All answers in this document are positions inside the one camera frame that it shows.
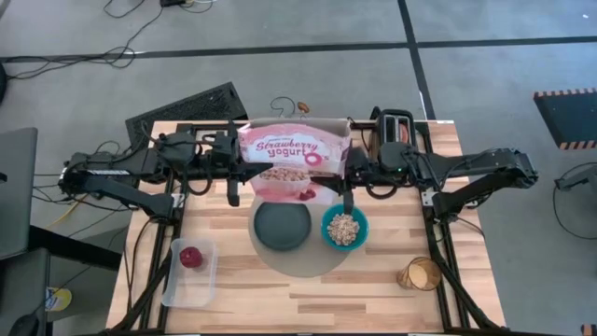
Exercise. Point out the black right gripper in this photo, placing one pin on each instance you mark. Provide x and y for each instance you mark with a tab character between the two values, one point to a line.
360	165

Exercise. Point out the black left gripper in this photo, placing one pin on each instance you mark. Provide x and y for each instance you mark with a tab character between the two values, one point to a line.
224	154

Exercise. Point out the pink strawberry yogurt cereal box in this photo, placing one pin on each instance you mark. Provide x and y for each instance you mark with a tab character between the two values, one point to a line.
294	144

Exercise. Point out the red apple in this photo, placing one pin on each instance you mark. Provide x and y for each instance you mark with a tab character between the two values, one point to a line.
191	257

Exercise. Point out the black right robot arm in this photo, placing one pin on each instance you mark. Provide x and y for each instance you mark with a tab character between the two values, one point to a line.
466	163

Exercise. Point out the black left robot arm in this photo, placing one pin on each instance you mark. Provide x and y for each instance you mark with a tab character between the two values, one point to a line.
130	196

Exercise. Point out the cereal rings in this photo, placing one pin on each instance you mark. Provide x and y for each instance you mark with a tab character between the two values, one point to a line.
343	229

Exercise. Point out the teal bowl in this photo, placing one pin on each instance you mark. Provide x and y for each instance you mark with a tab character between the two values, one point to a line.
329	238

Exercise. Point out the dark grey plate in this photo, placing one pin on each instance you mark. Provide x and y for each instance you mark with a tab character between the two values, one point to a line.
282	228

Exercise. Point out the black toaster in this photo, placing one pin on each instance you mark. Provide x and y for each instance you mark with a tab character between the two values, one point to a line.
389	126

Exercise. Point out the round grey placemat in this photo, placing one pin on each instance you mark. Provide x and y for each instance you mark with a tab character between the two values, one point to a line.
303	263

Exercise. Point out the amber glass of juice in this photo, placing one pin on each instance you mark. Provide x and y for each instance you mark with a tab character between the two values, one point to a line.
420	275

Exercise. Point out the clear plastic container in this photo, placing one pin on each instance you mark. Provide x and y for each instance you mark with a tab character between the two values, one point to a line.
186	291

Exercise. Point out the black power adapter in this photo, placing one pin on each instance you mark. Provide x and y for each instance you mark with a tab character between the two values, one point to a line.
172	2

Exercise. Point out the yellow and blue disc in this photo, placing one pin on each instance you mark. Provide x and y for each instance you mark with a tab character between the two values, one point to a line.
58	299

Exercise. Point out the black mat with hazard stripes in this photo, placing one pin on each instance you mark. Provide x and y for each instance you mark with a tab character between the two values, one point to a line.
569	116

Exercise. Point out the grey stand leg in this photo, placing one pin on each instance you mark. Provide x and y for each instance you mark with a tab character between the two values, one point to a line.
578	177

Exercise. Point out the black computer mouse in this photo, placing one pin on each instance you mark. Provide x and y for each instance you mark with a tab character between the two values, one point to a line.
24	326

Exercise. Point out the small hazard striped block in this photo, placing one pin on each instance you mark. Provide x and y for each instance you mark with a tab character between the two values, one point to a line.
589	330

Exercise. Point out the black table frame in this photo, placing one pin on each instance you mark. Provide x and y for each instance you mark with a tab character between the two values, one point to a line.
205	126

